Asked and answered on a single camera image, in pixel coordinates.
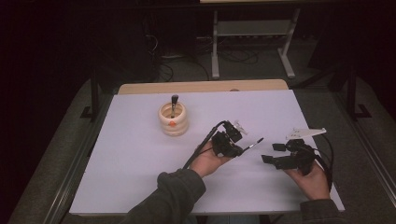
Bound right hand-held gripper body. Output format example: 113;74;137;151
278;127;328;177

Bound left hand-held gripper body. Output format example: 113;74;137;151
211;119;250;159

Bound cream ribbed brush holder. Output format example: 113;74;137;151
157;101;191;137

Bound large black makeup brush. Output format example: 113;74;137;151
169;94;180;119

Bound person's left hand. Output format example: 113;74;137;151
189;139;233;179

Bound person's right hand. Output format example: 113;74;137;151
283;161;332;202

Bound black stand leg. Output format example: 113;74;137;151
79;70;101;122
345;67;374;121

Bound white table cover sheet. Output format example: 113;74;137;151
68;90;346;217

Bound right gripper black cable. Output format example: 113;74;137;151
313;133;335;191

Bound black floor cables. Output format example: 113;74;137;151
143;32;260;82

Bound white metal stand frame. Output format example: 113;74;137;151
210;7;302;80

